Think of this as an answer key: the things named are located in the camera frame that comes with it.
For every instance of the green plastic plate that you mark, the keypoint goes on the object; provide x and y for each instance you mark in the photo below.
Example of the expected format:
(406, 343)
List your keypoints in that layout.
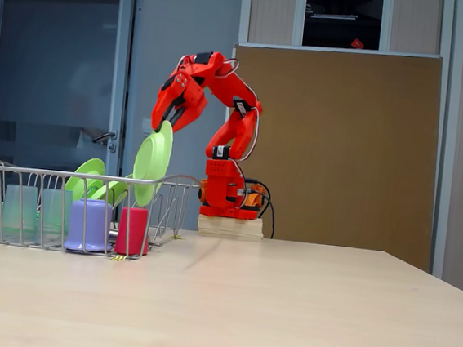
(117, 187)
(152, 162)
(88, 168)

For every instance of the red plastic cup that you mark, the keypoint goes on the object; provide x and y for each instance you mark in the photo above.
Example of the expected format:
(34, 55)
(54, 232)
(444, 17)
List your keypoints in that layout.
(131, 231)

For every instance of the purple plastic mug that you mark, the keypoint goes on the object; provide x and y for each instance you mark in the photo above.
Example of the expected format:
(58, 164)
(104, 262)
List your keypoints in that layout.
(89, 225)

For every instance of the translucent grey plastic cup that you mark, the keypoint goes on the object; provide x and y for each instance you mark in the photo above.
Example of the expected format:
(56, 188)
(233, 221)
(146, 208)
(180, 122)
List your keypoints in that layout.
(53, 214)
(20, 210)

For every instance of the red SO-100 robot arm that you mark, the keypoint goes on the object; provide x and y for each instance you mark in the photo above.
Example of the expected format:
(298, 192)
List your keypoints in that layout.
(236, 129)

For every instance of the door lock plate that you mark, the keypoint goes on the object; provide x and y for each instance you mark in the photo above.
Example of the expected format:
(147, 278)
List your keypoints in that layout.
(112, 147)

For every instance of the orange plastic clamp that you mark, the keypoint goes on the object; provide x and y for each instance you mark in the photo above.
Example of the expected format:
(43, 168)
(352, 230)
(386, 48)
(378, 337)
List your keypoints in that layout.
(256, 196)

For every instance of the wooden base block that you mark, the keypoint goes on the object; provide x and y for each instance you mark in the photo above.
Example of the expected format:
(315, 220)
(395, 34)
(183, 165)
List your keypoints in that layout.
(226, 227)

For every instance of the yellow black tape marker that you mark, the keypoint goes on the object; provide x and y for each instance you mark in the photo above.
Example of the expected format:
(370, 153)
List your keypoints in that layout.
(176, 238)
(117, 257)

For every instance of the glass office door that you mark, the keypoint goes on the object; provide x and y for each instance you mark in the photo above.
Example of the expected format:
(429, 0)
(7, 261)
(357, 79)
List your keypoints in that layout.
(65, 22)

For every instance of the brown cork board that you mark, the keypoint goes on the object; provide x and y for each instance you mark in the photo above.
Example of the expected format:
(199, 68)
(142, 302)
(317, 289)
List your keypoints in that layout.
(342, 131)

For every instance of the small red tag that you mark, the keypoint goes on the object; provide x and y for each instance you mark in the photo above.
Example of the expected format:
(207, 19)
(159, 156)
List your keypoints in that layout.
(356, 43)

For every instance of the white light switch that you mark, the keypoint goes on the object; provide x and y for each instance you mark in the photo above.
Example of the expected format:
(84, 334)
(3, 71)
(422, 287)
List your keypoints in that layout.
(146, 126)

